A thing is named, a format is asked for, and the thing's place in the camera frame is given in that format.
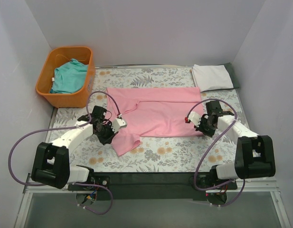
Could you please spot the orange plastic basket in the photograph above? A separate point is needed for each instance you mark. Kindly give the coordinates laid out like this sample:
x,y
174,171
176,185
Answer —
x,y
56,58

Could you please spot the folded white t shirt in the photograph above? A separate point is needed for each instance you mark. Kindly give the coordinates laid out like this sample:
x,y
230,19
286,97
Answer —
x,y
209,78

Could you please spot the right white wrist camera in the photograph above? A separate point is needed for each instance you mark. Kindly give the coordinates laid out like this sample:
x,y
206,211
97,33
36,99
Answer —
x,y
194,118

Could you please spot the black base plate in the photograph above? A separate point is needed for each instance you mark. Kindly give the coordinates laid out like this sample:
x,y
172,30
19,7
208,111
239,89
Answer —
x,y
102,180
204,180

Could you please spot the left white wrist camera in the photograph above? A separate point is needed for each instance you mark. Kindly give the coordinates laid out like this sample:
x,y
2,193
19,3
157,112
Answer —
x,y
118,124

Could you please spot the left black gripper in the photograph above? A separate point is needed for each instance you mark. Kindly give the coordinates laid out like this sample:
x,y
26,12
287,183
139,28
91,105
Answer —
x,y
108,138

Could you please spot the aluminium frame rail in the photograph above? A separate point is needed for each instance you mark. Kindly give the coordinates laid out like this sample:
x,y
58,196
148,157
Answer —
x,y
160,182

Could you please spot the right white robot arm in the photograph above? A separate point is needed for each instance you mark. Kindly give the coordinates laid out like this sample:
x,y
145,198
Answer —
x,y
254,157

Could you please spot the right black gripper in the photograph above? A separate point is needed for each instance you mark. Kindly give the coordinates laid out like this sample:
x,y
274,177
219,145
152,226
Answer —
x,y
203,128

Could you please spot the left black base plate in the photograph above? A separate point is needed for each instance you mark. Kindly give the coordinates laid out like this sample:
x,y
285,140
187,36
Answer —
x,y
102,180

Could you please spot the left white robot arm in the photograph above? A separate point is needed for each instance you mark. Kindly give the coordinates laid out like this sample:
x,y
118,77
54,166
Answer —
x,y
52,160

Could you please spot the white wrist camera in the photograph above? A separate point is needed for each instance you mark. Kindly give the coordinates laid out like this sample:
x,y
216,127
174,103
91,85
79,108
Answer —
x,y
194,118
118,124

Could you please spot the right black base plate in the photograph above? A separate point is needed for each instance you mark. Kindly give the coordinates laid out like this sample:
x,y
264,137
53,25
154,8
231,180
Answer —
x,y
204,180

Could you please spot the teal t shirt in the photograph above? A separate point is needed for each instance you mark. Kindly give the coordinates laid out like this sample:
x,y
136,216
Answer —
x,y
69,77

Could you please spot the pink t shirt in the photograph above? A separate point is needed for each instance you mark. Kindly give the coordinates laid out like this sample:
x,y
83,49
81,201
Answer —
x,y
151,112

